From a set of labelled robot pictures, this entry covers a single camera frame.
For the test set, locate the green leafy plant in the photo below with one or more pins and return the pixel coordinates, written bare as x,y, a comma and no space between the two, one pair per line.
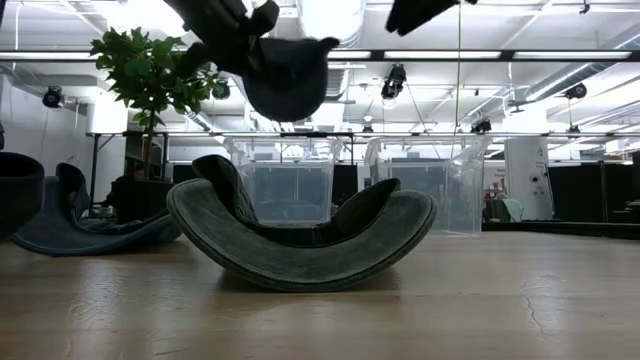
150,70

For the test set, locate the teal cloth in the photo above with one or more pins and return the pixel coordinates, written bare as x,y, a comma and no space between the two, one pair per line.
513,210

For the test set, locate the green denim cap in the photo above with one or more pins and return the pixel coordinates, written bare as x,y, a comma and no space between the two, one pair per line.
300,265

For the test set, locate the clear plastic bin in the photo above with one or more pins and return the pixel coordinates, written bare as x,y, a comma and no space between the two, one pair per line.
290,185
445,190

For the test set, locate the white pillar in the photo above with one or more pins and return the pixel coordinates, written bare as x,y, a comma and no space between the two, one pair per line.
529,180

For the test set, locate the black partition wall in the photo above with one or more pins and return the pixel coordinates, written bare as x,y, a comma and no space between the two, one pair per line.
590,192

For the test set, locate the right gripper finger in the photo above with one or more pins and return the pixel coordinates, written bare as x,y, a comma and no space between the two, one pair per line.
417,12

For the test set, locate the blue denim cap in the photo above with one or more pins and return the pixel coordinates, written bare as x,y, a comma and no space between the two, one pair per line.
60,235

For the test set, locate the dark plant pot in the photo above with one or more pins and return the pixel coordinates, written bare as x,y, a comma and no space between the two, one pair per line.
142,200

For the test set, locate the black ceiling spotlight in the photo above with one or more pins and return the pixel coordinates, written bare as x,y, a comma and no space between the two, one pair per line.
52,97
221,90
394,82
481,126
576,91

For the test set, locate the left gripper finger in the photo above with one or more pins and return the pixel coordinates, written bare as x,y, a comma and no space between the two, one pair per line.
264,19
195,59

